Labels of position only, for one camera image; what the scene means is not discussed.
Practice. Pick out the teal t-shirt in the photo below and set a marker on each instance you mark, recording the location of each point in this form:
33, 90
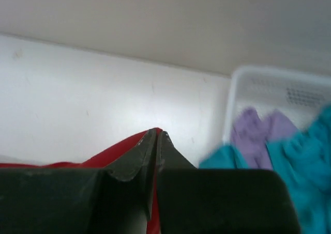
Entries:
303, 163

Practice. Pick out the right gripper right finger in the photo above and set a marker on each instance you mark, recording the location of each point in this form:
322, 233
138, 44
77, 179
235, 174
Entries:
193, 200

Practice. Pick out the white plastic basket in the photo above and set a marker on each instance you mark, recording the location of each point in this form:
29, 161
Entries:
298, 95

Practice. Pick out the red t-shirt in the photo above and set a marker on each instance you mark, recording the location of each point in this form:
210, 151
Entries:
116, 154

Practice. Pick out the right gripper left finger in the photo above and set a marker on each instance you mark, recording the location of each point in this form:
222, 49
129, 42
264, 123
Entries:
77, 200

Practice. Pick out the lavender t-shirt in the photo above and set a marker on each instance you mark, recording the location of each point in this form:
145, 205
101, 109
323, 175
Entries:
250, 134

